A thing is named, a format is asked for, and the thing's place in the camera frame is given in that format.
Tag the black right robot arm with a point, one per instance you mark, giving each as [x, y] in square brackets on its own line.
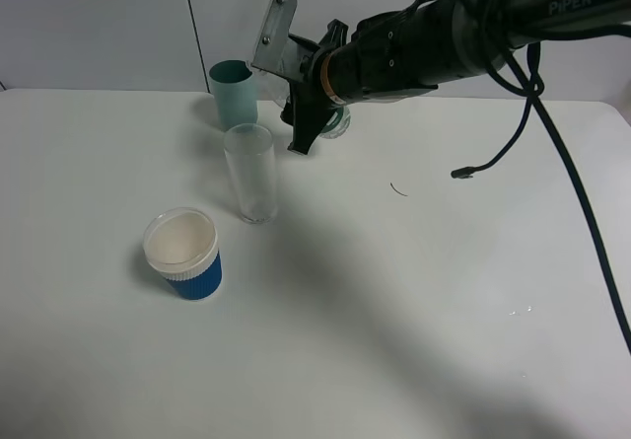
[410, 52]

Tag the teal green cup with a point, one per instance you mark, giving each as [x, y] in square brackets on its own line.
[234, 92]

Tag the thin dark curved strip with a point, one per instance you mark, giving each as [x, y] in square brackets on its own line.
[392, 186]

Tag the blue white ribbed cup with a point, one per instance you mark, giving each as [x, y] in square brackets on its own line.
[182, 245]

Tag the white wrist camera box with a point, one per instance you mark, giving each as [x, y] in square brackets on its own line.
[275, 52]

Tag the clear bottle green label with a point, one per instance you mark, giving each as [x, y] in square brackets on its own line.
[277, 90]

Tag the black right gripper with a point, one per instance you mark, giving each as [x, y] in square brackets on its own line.
[310, 105]

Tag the tall clear glass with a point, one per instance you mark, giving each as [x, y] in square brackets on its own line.
[250, 155]

